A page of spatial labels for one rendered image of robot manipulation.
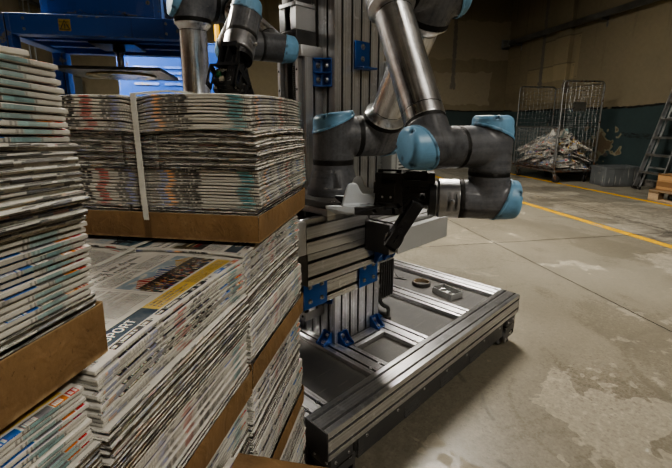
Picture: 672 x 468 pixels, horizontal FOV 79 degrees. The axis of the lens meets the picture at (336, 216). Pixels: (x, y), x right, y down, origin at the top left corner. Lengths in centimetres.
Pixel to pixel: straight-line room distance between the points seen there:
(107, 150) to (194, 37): 82
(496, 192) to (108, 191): 66
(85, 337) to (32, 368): 4
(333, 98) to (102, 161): 81
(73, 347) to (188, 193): 36
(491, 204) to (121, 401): 64
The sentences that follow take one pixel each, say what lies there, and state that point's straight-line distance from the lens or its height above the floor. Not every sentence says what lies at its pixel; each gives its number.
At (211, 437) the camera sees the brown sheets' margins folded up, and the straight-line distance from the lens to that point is 60.
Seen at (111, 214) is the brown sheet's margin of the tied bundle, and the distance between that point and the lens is 75.
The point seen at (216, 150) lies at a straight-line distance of 64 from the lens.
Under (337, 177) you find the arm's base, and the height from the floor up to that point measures 87.
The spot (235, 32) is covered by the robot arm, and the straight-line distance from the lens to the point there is 105.
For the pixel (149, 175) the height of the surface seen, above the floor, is 94.
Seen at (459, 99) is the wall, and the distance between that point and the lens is 1113.
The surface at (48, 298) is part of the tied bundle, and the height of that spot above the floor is 90.
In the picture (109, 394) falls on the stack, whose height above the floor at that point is 80.
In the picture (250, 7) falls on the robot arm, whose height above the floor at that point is 128.
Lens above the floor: 102
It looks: 13 degrees down
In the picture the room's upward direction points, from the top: straight up
